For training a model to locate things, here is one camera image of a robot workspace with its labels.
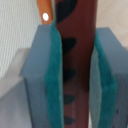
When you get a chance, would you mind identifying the green padded gripper left finger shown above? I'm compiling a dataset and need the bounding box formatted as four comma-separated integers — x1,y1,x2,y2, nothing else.
22,24,64,128

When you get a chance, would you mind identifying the green padded gripper right finger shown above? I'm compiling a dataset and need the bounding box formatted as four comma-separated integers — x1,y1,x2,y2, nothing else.
89,28,128,128

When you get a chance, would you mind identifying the grilled brown sausage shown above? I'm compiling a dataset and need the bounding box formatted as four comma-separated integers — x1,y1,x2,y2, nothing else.
55,0,97,128

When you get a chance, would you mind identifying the beige woven placemat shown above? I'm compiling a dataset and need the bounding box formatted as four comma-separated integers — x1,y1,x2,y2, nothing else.
0,0,41,78

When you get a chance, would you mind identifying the round wooden plate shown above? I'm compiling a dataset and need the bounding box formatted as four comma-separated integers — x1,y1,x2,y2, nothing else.
97,0,128,47

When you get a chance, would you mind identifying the knife with wooden handle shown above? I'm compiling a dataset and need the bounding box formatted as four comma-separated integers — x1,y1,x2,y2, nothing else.
36,0,53,25

